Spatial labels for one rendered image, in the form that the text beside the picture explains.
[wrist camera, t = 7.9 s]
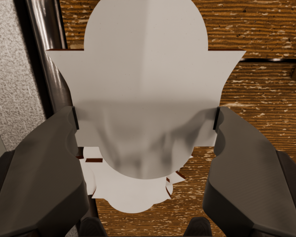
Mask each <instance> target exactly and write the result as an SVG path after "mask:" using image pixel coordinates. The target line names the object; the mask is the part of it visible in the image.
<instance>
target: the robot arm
mask: <svg viewBox="0 0 296 237"><path fill-rule="evenodd" d="M77 130H79V125H78V119H77V115H76V110H75V106H65V107H63V108H62V109H61V110H59V111H58V112H57V113H55V114H54V115H53V116H51V117H50V118H48V119H47V120H46V121H44V122H43V123H41V124H40V125H39V126H37V127H36V128H35V129H33V130H32V131H31V132H30V133H29V134H28V135H27V136H26V137H25V138H24V139H23V140H22V141H21V142H20V143H19V144H18V146H17V147H16V148H15V149H14V150H12V151H7V152H4V153H3V155H2V156H1V157H0V237H65V236H66V234H67V233H68V232H69V231H70V230H71V229H72V228H73V226H74V225H75V224H76V223H77V222H78V221H79V220H80V219H81V218H82V217H83V216H84V215H85V214H86V213H87V211H88V209H89V200H88V194H87V188H86V183H85V179H84V175H83V171H82V167H81V163H80V160H79V159H78V158H76V157H75V156H76V155H77V153H78V145H77V141H76V137H75V133H76V132H77ZM213 130H215V132H216V133H217V137H216V141H215V146H214V150H213V151H214V153H215V155H216V157H215V158H214V159H213V160H212V161H211V165H210V170H209V174H208V178H207V182H206V186H205V191H204V196H203V203H202V207H203V210H204V212H205V213H206V214H207V215H208V217H209V218H210V219H211V220H212V221H213V222H214V223H215V224H216V225H217V226H218V227H219V228H220V229H221V230H222V231H223V232H224V234H225V235H226V237H296V163H295V162H294V161H293V160H292V158H291V157H290V156H289V155H288V154H287V153H286V152H283V151H279V150H276V149H275V147H274V146H273V145H272V144H271V143H270V141H269V140H268V139H267V138H266V137H265V136H264V135H263V134H262V133H261V132H260V131H259V130H257V129H256V128H255V127H254V126H252V125H251V124H250V123H249V122H247V121H246V120H244V119H243V118H242V117H240V116H239V115H238V114H236V113H235V112H233V111H232V110H231V109H229V108H228V107H226V106H221V107H219V106H218V108H217V112H216V116H215V121H214V126H213ZM78 237H109V236H108V235H107V233H106V231H105V229H104V227H103V225H102V223H101V221H100V219H99V218H97V217H86V218H84V219H83V220H82V222H81V224H80V229H79V234H78ZM120 237H213V236H212V232H211V226H210V222H209V220H208V219H207V218H205V217H193V218H192V219H191V221H190V223H189V225H188V227H187V229H186V231H185V233H184V235H183V236H120Z"/></svg>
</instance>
